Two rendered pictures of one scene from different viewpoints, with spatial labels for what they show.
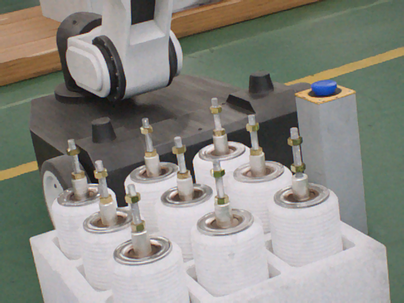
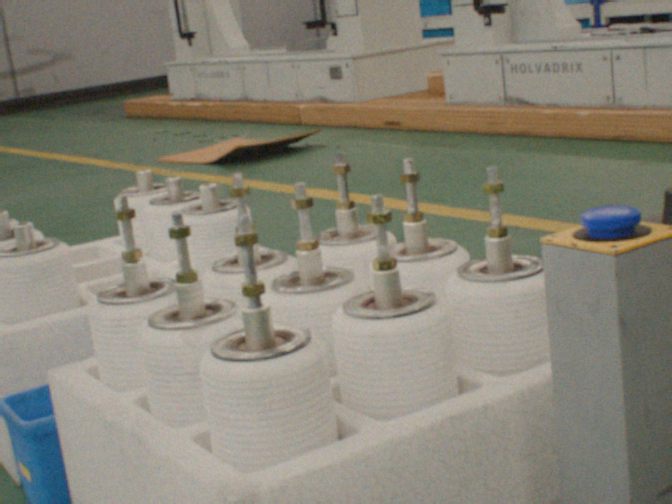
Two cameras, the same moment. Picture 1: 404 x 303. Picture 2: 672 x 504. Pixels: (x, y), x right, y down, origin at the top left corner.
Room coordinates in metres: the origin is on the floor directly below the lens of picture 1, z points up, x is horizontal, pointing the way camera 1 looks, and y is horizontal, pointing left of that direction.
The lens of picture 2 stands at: (1.08, -0.91, 0.50)
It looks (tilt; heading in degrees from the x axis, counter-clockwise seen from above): 13 degrees down; 81
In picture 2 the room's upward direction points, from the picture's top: 7 degrees counter-clockwise
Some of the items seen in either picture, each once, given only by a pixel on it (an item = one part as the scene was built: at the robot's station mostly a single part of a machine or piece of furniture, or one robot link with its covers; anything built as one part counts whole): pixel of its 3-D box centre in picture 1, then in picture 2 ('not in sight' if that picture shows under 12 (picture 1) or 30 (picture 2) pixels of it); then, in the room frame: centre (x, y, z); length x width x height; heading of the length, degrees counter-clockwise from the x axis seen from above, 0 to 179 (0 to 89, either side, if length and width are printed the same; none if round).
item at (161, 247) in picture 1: (142, 250); (138, 292); (1.04, 0.08, 0.25); 0.08 x 0.08 x 0.01
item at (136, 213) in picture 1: (136, 212); (128, 236); (1.04, 0.08, 0.30); 0.01 x 0.01 x 0.08
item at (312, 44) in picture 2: not in sight; (311, 44); (1.82, 3.92, 0.29); 0.26 x 0.20 x 0.05; 115
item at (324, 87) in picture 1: (324, 89); (611, 225); (1.37, -0.22, 0.32); 0.04 x 0.04 x 0.02
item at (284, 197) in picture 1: (301, 196); (261, 343); (1.13, -0.14, 0.25); 0.08 x 0.08 x 0.01
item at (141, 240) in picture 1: (141, 242); (136, 278); (1.04, 0.08, 0.26); 0.02 x 0.02 x 0.03
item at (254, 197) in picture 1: (266, 228); (401, 410); (1.24, -0.09, 0.16); 0.10 x 0.10 x 0.18
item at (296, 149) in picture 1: (297, 154); (249, 265); (1.13, -0.14, 0.31); 0.01 x 0.01 x 0.08
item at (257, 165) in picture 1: (257, 164); (387, 288); (1.24, -0.09, 0.26); 0.02 x 0.02 x 0.03
